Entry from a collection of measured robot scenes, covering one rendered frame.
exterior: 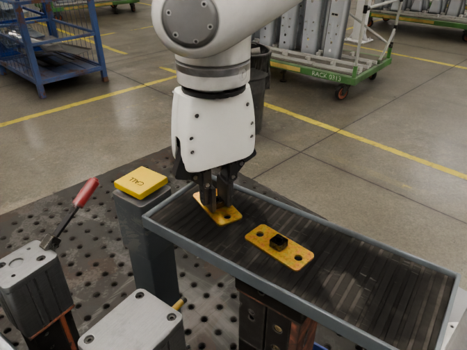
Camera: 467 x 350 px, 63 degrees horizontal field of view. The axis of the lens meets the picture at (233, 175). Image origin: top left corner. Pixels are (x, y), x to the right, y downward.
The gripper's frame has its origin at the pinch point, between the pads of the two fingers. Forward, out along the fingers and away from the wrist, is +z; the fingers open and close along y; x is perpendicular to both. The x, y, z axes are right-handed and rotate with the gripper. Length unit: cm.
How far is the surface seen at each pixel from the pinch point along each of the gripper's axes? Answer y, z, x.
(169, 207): 5.9, 2.5, -3.2
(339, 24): -294, 52, -270
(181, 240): 7.3, 2.5, 3.9
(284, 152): -152, 119, -171
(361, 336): -2.0, 2.3, 25.1
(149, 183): 6.1, 2.5, -10.5
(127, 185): 9.2, 2.6, -11.9
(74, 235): 17, 49, -63
